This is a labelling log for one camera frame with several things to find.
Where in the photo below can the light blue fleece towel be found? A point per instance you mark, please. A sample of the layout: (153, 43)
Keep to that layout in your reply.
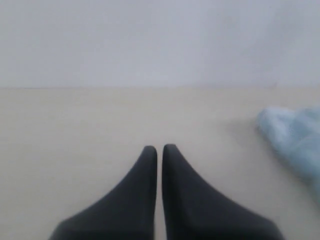
(295, 136)

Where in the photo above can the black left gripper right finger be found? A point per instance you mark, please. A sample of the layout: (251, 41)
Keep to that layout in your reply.
(194, 210)

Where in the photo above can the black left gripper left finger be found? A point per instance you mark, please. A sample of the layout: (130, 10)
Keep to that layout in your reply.
(127, 212)

